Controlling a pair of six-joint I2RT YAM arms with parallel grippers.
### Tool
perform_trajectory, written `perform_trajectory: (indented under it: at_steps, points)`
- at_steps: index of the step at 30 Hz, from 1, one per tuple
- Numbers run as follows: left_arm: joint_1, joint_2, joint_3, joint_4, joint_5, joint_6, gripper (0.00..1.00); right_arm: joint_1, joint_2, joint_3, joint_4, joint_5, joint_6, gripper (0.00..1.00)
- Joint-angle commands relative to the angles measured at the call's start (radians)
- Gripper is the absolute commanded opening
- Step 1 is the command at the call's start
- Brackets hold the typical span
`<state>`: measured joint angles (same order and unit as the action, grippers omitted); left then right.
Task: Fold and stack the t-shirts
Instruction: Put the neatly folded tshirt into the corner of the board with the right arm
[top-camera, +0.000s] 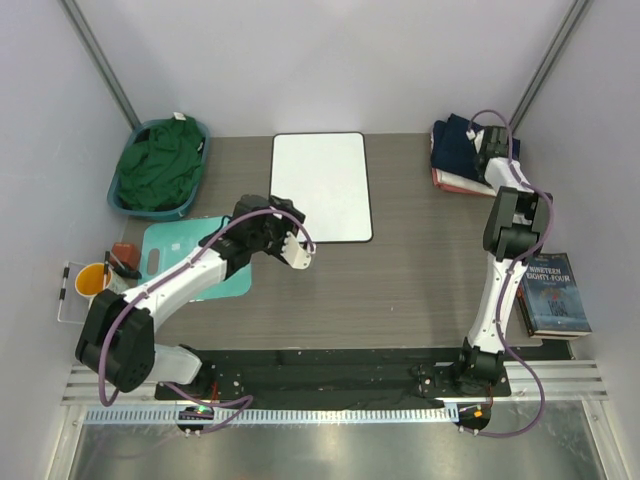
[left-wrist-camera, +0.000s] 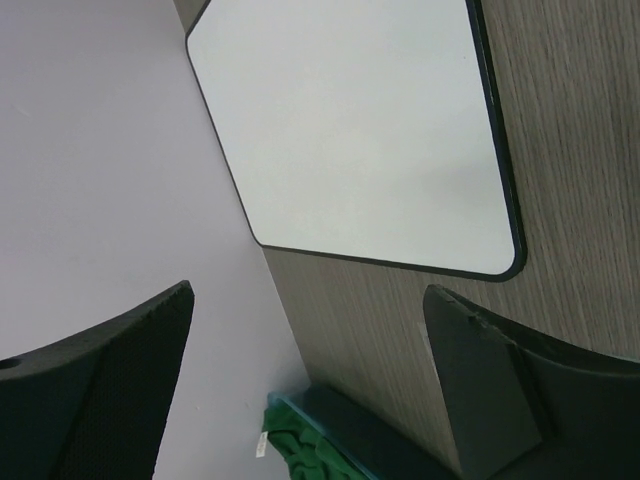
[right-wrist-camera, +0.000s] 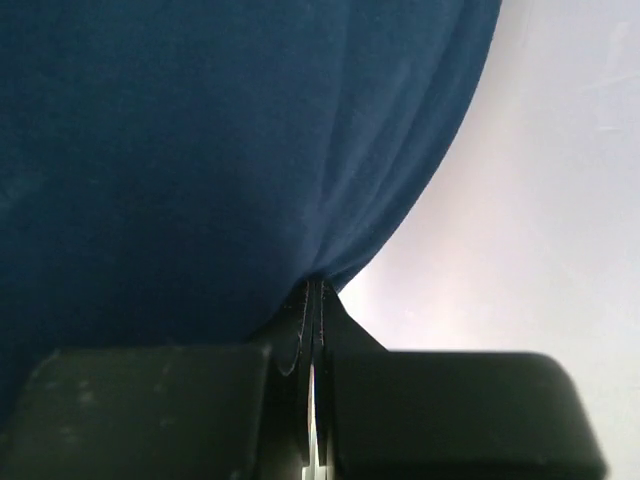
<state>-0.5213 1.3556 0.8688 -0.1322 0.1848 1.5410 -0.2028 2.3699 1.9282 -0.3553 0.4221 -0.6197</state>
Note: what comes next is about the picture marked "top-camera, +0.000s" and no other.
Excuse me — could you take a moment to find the navy blue t shirt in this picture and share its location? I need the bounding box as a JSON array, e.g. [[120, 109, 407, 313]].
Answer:
[[430, 114, 522, 188]]

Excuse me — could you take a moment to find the brown red block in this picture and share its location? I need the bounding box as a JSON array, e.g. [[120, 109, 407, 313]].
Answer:
[[111, 242, 141, 268]]

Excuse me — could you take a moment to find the white board with black rim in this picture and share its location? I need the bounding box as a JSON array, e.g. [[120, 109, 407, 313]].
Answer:
[[270, 132, 373, 243]]

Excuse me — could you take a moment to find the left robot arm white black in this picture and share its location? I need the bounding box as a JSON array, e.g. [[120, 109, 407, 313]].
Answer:
[[75, 195, 316, 399]]

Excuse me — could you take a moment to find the white slotted cable duct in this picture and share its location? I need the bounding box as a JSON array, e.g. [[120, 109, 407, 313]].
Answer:
[[84, 404, 459, 426]]

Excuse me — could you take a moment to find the white mug orange inside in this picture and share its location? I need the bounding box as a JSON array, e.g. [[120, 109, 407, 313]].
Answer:
[[74, 263, 129, 300]]

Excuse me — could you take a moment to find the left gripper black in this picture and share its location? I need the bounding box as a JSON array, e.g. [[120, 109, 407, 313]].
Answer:
[[248, 196, 304, 264]]

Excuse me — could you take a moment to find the teal cutting board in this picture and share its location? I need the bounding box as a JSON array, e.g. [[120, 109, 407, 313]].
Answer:
[[138, 216, 252, 302]]

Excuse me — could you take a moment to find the black white marker pen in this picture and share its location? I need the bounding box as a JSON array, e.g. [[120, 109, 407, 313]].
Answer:
[[58, 265, 70, 302]]

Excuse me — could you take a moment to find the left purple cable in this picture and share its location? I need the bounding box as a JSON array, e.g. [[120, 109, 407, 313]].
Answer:
[[97, 209, 317, 434]]

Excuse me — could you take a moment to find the clear acrylic tray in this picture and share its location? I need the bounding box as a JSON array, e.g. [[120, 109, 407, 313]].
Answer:
[[57, 261, 97, 325]]

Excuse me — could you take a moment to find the teal laundry basket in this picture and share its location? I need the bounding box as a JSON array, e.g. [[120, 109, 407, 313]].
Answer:
[[107, 112, 211, 222]]

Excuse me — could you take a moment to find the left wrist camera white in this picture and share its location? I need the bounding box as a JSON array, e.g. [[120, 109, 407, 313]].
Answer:
[[280, 232, 314, 270]]

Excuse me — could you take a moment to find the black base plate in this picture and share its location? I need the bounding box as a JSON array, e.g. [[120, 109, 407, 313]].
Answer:
[[180, 348, 511, 408]]

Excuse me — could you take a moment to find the dark blue book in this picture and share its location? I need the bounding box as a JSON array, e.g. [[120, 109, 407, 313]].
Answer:
[[517, 253, 592, 340]]

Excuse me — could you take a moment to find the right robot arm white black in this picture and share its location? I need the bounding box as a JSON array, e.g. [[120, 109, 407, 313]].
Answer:
[[451, 126, 553, 395]]

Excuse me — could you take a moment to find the green t shirt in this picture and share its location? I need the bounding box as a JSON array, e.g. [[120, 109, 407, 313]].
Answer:
[[116, 116, 205, 212]]

